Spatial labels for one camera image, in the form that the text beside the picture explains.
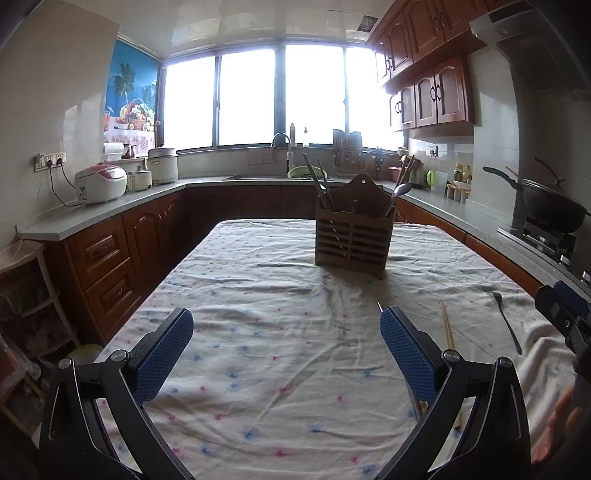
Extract gas stove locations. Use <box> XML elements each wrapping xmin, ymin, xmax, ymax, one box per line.
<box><xmin>499</xmin><ymin>217</ymin><xmax>591</xmax><ymax>283</ymax></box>

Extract wooden corner shelf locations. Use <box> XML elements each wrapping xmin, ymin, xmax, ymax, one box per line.
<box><xmin>0</xmin><ymin>240</ymin><xmax>80</xmax><ymax>435</ymax></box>

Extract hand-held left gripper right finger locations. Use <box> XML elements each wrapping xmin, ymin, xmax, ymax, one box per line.
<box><xmin>374</xmin><ymin>305</ymin><xmax>532</xmax><ymax>480</ymax></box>

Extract kitchen window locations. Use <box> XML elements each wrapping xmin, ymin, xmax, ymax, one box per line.
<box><xmin>159</xmin><ymin>41</ymin><xmax>403</xmax><ymax>153</ymax></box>

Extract metal faucet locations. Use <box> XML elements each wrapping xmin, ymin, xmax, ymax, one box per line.
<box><xmin>270</xmin><ymin>132</ymin><xmax>294</xmax><ymax>176</ymax></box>

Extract metal spoon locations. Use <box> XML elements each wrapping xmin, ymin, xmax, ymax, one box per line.
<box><xmin>382</xmin><ymin>184</ymin><xmax>413</xmax><ymax>217</ymax></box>

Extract wall poster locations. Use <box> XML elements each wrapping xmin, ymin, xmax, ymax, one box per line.
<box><xmin>104</xmin><ymin>39</ymin><xmax>160</xmax><ymax>145</ymax></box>

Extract small white cooking pot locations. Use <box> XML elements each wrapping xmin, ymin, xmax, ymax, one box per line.
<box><xmin>126</xmin><ymin>165</ymin><xmax>153</xmax><ymax>191</ymax></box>

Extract metal kettle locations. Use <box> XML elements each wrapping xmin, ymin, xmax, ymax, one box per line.
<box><xmin>406</xmin><ymin>157</ymin><xmax>426</xmax><ymax>189</ymax></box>

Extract wooden base cabinets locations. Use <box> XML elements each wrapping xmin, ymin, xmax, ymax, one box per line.
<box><xmin>60</xmin><ymin>185</ymin><xmax>559</xmax><ymax>352</ymax></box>

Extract large white cooker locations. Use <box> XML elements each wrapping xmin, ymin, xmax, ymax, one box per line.
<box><xmin>147</xmin><ymin>147</ymin><xmax>180</xmax><ymax>186</ymax></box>

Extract metal fork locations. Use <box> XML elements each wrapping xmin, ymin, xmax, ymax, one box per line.
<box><xmin>486</xmin><ymin>291</ymin><xmax>523</xmax><ymax>356</ymax></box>

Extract range hood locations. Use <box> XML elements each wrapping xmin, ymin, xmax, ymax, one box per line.
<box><xmin>468</xmin><ymin>0</ymin><xmax>591</xmax><ymax>100</ymax></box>

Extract black wok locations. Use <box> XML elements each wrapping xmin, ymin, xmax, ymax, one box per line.
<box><xmin>482</xmin><ymin>158</ymin><xmax>590</xmax><ymax>234</ymax></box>

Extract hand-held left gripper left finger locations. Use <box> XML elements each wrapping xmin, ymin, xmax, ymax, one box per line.
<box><xmin>39</xmin><ymin>307</ymin><xmax>197</xmax><ymax>480</ymax></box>

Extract double wall socket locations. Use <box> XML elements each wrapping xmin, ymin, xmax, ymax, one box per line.
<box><xmin>34</xmin><ymin>151</ymin><xmax>67</xmax><ymax>173</ymax></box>

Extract floral tablecloth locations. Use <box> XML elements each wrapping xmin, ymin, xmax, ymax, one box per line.
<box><xmin>95</xmin><ymin>218</ymin><xmax>578</xmax><ymax>480</ymax></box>

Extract pink white rice cooker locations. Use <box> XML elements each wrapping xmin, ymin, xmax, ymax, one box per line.
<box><xmin>74</xmin><ymin>164</ymin><xmax>129</xmax><ymax>206</ymax></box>

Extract wooden utensil holder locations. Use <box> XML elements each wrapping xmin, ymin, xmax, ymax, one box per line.
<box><xmin>315</xmin><ymin>174</ymin><xmax>394</xmax><ymax>280</ymax></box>

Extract green bowl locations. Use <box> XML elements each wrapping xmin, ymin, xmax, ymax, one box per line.
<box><xmin>67</xmin><ymin>344</ymin><xmax>105</xmax><ymax>370</ymax></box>

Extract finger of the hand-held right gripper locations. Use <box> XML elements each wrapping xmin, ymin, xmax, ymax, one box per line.
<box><xmin>554</xmin><ymin>281</ymin><xmax>591</xmax><ymax>317</ymax></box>
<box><xmin>534</xmin><ymin>285</ymin><xmax>583</xmax><ymax>343</ymax></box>

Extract person's right hand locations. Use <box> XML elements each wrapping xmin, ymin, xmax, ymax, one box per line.
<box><xmin>531</xmin><ymin>387</ymin><xmax>576</xmax><ymax>465</ymax></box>

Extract wooden wall cabinets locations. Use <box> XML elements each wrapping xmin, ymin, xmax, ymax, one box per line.
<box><xmin>367</xmin><ymin>0</ymin><xmax>505</xmax><ymax>133</ymax></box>

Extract green colander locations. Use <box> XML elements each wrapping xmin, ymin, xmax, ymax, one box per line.
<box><xmin>287</xmin><ymin>166</ymin><xmax>328</xmax><ymax>180</ymax></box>

